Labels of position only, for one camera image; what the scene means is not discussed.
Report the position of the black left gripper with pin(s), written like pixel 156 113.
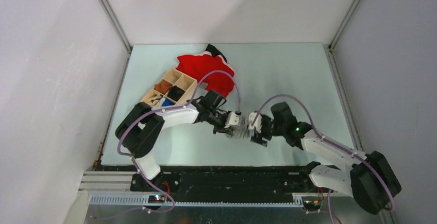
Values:
pixel 228 131

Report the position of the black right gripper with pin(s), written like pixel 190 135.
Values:
pixel 257 137

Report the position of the grey striped underwear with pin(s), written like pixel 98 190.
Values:
pixel 241 130

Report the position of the wooden compartment organizer box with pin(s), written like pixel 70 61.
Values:
pixel 178 78

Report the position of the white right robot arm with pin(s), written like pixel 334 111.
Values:
pixel 348 164

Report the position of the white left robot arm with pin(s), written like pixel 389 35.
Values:
pixel 139 130

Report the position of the black rolled cloth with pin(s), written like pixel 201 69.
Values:
pixel 175 93

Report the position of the blue rolled cloth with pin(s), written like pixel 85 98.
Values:
pixel 167 102

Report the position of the red garment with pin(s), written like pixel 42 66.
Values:
pixel 211 59

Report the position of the brown rolled cloth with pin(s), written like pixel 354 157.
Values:
pixel 163 86

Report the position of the beige rolled cloth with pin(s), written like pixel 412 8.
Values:
pixel 155 100

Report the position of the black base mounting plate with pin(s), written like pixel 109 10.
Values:
pixel 233 184

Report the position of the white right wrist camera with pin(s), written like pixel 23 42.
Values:
pixel 254 122

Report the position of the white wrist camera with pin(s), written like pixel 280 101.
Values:
pixel 254 122
pixel 234 119

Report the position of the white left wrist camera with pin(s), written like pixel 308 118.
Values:
pixel 234 119

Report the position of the aluminium front frame rail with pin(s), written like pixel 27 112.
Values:
pixel 124 186

